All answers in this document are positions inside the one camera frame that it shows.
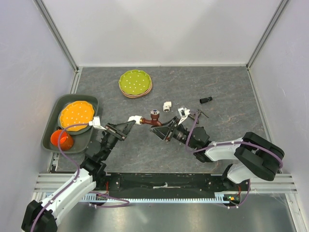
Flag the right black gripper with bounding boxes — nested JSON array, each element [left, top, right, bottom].
[[149, 116, 197, 149]]

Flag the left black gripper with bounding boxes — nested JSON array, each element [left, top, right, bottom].
[[101, 120, 136, 160]]

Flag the white elbow pipe fitting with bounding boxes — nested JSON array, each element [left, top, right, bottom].
[[128, 116, 143, 125]]

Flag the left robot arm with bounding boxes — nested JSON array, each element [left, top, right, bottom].
[[21, 116, 136, 232]]

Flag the second white elbow fitting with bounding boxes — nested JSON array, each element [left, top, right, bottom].
[[163, 101, 172, 112]]

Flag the bronze metal faucet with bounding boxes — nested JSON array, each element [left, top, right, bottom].
[[188, 109, 209, 124]]

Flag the pink plate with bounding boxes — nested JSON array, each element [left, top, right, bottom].
[[120, 83, 154, 98]]

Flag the brown wooden plate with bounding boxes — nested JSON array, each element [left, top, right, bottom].
[[122, 86, 154, 99]]

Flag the dark green plate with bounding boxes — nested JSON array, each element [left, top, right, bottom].
[[57, 121, 90, 135]]

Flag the black cylindrical pipe piece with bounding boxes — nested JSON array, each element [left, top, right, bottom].
[[199, 97, 213, 104]]

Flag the green dotted plate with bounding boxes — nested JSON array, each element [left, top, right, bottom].
[[118, 70, 152, 96]]

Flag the orange dotted plate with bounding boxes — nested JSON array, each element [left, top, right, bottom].
[[58, 101, 95, 131]]

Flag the orange plastic cup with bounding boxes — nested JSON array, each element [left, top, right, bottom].
[[50, 130, 74, 151]]

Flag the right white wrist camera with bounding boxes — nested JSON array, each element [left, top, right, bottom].
[[178, 107, 190, 125]]

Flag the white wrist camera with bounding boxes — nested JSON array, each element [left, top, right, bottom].
[[178, 107, 190, 125], [88, 116, 106, 131]]

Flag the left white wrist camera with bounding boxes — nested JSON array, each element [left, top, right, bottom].
[[88, 116, 106, 131]]

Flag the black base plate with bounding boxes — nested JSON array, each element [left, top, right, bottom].
[[78, 172, 252, 199]]

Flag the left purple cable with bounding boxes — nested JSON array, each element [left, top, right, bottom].
[[28, 122, 130, 232]]

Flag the purple cable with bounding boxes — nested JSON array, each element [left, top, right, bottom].
[[28, 122, 130, 232], [185, 111, 283, 210]]

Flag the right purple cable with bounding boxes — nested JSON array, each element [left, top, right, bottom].
[[185, 111, 283, 210]]

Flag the slotted cable duct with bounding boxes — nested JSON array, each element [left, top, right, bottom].
[[80, 193, 240, 203]]

